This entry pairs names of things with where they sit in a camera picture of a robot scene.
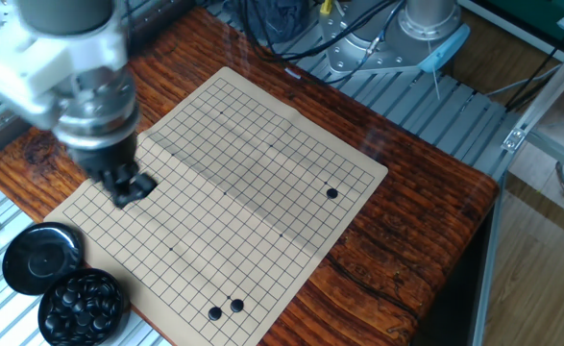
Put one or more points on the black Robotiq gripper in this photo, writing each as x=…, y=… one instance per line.
x=108, y=154

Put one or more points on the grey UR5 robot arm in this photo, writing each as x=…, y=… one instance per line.
x=70, y=14

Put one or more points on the beige Go board mat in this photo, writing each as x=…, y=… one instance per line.
x=243, y=202

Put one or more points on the black round bowl lid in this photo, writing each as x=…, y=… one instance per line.
x=41, y=259

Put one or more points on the black bowl of Go stones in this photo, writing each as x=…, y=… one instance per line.
x=82, y=310

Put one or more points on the black Go stone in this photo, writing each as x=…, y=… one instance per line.
x=214, y=313
x=237, y=305
x=332, y=193

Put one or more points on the blue-grey towel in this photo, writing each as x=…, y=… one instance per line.
x=272, y=19

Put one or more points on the yellow plastic piece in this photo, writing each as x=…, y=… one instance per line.
x=326, y=7

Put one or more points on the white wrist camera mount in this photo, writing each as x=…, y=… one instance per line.
x=36, y=62

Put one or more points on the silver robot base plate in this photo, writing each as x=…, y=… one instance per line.
x=353, y=53

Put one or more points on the aluminium frame beam with bracket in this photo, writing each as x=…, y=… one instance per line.
x=514, y=139

